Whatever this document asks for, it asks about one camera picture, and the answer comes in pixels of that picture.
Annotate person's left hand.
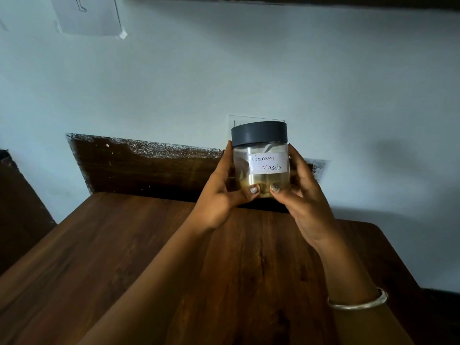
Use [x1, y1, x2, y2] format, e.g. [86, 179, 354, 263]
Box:
[186, 140, 260, 231]

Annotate person's right hand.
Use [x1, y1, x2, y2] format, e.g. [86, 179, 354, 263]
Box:
[270, 144, 341, 250]

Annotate clear labelled spice jar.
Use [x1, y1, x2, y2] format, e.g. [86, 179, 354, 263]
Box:
[231, 121, 291, 199]

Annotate person's right forearm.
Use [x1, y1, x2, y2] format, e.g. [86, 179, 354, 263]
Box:
[313, 227, 416, 345]

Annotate person's left forearm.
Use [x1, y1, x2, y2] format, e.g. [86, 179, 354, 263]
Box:
[77, 220, 224, 345]

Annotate brown spice powder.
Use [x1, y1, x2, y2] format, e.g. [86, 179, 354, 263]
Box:
[238, 175, 290, 198]

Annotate dark grey jar lid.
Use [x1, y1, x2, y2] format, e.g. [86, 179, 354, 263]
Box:
[231, 121, 289, 148]

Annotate dark wooden board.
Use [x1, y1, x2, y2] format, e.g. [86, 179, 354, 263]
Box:
[66, 132, 328, 214]

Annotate silver bangle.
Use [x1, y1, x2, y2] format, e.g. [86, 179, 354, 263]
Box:
[326, 287, 390, 312]

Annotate dark wooden beam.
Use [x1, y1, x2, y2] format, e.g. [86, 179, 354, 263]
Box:
[118, 0, 460, 12]

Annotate dark wooden furniture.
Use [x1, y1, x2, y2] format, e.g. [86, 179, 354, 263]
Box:
[0, 149, 58, 278]

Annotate white paper sheet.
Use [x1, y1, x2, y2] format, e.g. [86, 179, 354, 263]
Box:
[49, 0, 128, 40]

